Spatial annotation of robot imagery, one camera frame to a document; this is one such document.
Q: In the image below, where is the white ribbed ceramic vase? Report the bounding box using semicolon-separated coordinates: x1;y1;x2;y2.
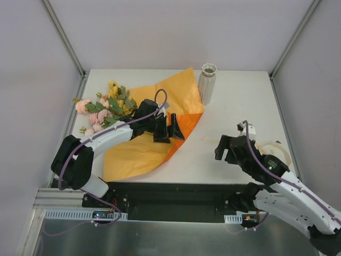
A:
198;63;217;106

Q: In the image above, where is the right white cable duct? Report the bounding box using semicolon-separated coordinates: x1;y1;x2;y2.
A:
224;214;243;225

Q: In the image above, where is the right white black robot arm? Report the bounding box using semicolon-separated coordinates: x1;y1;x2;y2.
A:
215;135;340;255

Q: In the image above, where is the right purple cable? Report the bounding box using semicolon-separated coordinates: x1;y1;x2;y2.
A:
226;119;341;235

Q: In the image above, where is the orange wrapping paper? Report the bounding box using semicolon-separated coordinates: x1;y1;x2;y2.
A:
103;68;204;182

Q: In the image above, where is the white cable duct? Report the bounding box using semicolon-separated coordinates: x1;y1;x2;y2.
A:
224;214;243;225
45;210;128;221

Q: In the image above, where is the aluminium corner post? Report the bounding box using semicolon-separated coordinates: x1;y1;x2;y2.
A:
269;0;322;81
40;0;86;78

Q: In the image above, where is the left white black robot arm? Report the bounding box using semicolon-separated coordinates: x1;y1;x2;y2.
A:
51;99;185;207

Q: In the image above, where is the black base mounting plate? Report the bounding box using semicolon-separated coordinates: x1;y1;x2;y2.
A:
82;182;257;223

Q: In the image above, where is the aluminium rail frame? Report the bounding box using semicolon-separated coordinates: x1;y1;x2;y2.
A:
33;188;84;209

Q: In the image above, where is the left white cable duct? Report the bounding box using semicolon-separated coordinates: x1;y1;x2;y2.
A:
45;210;128;221

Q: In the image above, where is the left aluminium corner post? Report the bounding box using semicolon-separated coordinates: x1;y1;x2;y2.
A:
40;0;86;78

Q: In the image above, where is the pink yellow flower bouquet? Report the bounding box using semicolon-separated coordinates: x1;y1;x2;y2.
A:
73;80;137;136

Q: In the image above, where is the right aluminium corner post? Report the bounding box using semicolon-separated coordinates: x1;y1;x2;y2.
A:
269;0;322;81

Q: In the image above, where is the cream ribbon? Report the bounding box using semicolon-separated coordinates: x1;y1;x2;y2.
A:
255;142;292;166

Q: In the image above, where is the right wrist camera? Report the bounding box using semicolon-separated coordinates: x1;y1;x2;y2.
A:
237;122;256;140

